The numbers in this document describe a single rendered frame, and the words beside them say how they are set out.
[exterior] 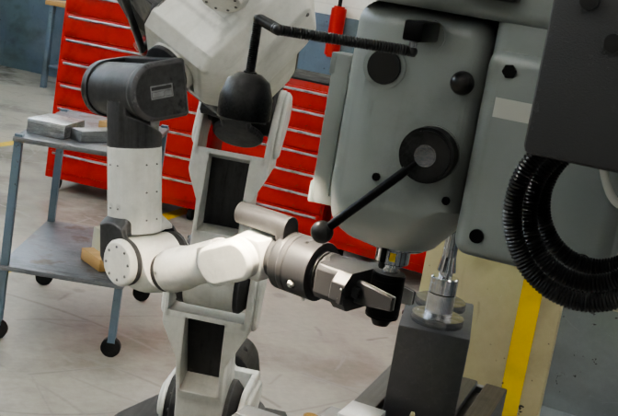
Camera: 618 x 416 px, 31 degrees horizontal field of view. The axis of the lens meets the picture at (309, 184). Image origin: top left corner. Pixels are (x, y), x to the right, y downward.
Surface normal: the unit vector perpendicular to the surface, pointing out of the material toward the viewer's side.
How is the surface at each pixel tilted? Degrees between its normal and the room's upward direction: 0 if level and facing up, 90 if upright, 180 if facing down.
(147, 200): 82
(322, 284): 90
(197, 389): 27
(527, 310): 90
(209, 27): 57
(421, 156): 90
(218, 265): 103
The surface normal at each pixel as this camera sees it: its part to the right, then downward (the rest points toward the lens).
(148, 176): 0.76, 0.11
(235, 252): -0.60, 0.29
